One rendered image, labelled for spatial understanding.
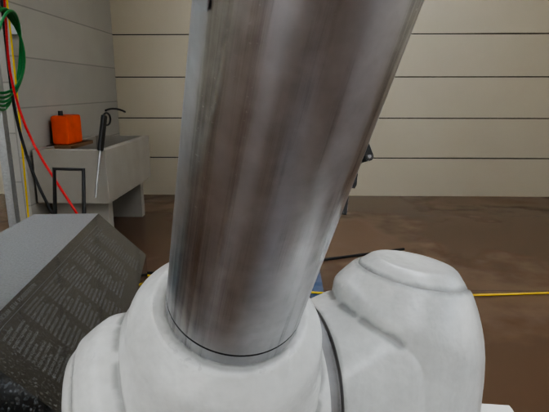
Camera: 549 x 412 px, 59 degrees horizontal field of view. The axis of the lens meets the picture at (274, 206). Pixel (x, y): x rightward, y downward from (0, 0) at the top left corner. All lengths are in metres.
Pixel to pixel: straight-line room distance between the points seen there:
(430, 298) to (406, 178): 6.04
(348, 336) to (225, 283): 0.19
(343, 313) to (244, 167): 0.26
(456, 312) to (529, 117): 6.47
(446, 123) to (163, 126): 3.56
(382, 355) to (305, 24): 0.32
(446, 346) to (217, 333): 0.22
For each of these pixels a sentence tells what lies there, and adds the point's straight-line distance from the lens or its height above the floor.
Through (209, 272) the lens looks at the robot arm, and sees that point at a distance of 0.28.
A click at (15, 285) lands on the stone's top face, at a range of 1.45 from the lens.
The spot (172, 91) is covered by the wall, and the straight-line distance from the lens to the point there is 6.36.
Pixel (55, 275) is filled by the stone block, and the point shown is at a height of 0.82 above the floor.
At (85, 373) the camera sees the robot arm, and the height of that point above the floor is 1.14.
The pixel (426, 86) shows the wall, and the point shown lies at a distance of 6.43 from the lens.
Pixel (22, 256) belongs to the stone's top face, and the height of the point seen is 0.85.
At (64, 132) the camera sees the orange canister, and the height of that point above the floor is 0.97.
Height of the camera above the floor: 1.35
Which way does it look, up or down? 14 degrees down
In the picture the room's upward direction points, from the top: straight up
